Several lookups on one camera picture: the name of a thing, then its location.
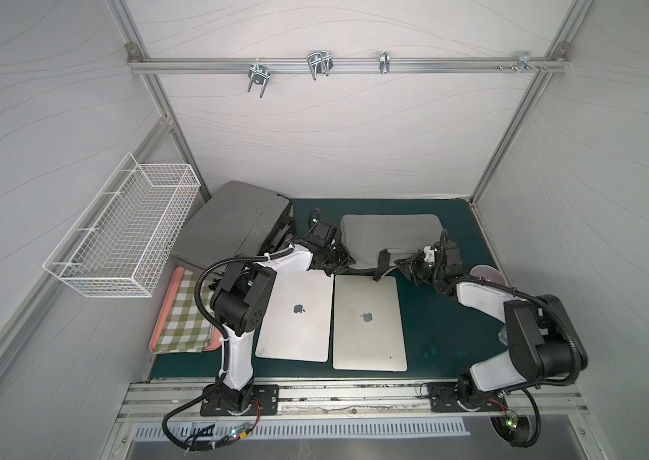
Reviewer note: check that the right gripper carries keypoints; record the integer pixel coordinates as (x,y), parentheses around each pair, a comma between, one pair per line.
(416,268)

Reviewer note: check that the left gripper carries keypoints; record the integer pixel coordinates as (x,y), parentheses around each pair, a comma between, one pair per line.
(335,253)

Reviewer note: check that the grey laptop sleeve back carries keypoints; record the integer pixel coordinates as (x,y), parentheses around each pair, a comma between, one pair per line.
(375,242)

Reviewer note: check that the grey laptop sleeve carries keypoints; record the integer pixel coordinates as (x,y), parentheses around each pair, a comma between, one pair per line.
(239,219)
(375,242)

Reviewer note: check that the silver laptop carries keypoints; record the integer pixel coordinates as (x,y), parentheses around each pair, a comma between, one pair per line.
(297,323)
(367,326)

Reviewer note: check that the grey laptop sleeve front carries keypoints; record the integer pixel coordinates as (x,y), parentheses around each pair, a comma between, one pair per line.
(239,219)

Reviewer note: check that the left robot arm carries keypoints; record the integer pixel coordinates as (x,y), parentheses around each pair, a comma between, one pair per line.
(233,295)

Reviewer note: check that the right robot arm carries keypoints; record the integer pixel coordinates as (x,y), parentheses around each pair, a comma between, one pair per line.
(542,346)

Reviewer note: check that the pink bowl with snacks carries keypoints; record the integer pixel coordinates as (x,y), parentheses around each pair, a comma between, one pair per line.
(488,273)

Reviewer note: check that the green table mat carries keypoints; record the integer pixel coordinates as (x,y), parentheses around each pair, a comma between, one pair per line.
(441,336)

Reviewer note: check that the green checkered cloth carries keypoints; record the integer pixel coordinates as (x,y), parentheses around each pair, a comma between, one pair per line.
(186,322)

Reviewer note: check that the metal hook clamp middle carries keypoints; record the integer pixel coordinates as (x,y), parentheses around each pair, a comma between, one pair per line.
(320,63)

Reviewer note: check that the metal hook clamp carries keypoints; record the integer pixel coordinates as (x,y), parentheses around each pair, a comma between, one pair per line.
(320,63)
(523,65)
(259,75)

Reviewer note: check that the metal hook clamp left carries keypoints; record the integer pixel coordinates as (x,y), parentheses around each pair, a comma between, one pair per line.
(259,75)

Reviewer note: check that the metal hook small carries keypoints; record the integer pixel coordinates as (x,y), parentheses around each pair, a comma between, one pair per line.
(384,62)

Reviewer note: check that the metal hook clamp right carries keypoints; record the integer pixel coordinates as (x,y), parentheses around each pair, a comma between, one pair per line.
(523,65)

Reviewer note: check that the aluminium crossbar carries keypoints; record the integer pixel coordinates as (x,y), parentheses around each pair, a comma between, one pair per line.
(341,65)

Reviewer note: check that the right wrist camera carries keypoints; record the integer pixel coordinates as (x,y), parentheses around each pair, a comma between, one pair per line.
(429,254)

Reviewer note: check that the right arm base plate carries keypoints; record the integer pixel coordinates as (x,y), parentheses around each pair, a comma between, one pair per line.
(442,397)

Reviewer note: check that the aluminium front rail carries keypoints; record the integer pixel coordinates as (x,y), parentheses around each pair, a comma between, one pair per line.
(301,399)

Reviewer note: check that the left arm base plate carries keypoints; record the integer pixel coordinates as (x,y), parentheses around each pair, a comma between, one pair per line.
(264,399)

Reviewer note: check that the white wire basket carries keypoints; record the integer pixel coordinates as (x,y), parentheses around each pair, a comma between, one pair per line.
(121,242)

